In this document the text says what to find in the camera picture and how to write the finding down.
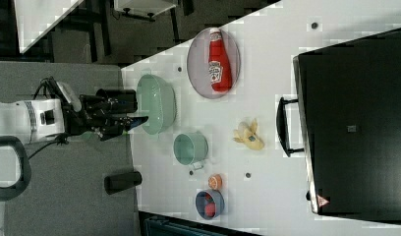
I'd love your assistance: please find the teal crate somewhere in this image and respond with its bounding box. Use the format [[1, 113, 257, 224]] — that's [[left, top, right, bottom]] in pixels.
[[143, 217, 241, 236]]

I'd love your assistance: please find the grey round plate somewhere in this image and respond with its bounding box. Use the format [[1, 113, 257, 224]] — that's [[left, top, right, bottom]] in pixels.
[[187, 28, 241, 99]]

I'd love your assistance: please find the green colander bowl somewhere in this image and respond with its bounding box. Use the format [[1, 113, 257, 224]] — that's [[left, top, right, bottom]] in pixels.
[[137, 74, 177, 135]]

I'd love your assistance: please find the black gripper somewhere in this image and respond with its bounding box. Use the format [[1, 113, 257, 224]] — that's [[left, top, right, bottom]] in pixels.
[[56, 82, 148, 141]]

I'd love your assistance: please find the black oven appliance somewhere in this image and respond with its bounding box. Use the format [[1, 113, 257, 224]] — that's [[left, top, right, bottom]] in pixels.
[[292, 28, 401, 225]]

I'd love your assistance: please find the black cylinder cup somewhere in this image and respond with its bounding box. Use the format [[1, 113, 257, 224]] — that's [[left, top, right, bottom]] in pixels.
[[96, 88, 137, 101]]

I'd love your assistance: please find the white cart with casters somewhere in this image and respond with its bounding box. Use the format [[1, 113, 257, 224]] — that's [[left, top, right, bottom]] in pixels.
[[113, 0, 178, 22]]

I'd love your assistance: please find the green mug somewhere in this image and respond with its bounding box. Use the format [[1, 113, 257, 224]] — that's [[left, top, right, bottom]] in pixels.
[[173, 132, 208, 170]]

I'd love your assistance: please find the red ketchup bottle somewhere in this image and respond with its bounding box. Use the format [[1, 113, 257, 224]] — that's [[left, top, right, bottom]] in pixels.
[[208, 28, 233, 92]]

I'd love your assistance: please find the black cylinder post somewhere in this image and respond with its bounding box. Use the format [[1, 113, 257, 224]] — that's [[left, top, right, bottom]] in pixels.
[[104, 171, 143, 195]]

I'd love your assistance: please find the orange slice toy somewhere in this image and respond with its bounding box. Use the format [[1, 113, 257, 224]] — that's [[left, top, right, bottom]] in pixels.
[[208, 174, 222, 190]]

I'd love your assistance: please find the white side table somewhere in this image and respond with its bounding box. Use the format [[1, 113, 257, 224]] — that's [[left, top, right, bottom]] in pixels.
[[13, 0, 85, 54]]

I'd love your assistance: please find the plush peeled banana toy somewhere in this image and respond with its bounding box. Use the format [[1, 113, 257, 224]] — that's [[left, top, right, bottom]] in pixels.
[[233, 119, 264, 150]]

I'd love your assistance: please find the blue bowl with red fruit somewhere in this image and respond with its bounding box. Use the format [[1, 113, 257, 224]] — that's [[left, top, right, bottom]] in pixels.
[[196, 189, 225, 220]]

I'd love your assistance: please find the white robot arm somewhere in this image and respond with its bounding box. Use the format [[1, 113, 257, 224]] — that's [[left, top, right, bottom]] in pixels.
[[0, 78, 148, 202]]

